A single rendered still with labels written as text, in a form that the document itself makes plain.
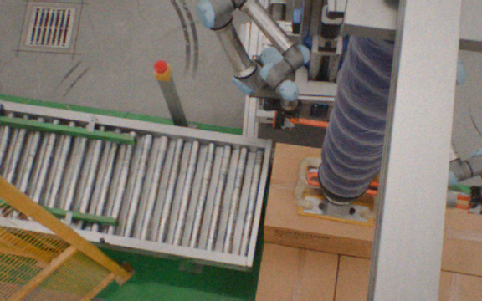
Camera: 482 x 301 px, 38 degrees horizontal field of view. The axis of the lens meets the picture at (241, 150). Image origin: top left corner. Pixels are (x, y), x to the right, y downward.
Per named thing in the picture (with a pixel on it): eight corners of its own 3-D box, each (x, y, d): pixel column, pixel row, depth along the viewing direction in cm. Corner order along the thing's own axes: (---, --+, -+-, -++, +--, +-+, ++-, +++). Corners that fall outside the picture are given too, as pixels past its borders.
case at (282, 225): (264, 242, 351) (264, 225, 314) (274, 167, 364) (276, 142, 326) (382, 259, 347) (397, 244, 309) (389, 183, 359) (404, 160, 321)
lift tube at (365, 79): (316, 180, 265) (358, 18, 146) (325, 122, 272) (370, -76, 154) (379, 189, 263) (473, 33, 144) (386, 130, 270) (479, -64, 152)
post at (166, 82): (178, 139, 442) (153, 74, 347) (180, 129, 444) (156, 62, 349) (188, 140, 442) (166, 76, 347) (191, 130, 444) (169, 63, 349)
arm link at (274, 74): (278, 61, 296) (294, 79, 293) (258, 77, 295) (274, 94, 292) (278, 53, 289) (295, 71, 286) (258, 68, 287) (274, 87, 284)
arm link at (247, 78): (274, 84, 323) (229, -10, 287) (249, 103, 321) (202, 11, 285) (260, 74, 332) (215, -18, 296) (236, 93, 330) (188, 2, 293)
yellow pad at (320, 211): (297, 215, 315) (297, 212, 310) (300, 194, 318) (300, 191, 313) (371, 227, 312) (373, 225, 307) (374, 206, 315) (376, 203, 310)
